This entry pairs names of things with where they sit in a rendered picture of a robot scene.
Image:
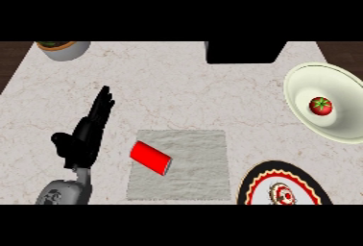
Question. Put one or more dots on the grey plant pot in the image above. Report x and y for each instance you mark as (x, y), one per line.
(63, 51)

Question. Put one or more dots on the red tomato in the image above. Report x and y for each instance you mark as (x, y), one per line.
(320, 106)

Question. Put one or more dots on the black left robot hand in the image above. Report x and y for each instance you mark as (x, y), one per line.
(84, 134)

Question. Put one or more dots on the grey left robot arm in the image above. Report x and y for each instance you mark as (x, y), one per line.
(65, 192)

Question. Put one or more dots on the grey cloth placemat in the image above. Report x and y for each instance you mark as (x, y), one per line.
(189, 173)

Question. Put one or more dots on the red can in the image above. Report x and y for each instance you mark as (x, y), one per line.
(150, 157)

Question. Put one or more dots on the black appliance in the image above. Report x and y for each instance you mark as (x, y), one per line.
(245, 51)

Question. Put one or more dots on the black red patterned plate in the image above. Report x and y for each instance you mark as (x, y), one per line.
(283, 189)

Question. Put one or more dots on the pale cream bowl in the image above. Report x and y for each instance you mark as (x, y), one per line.
(331, 125)

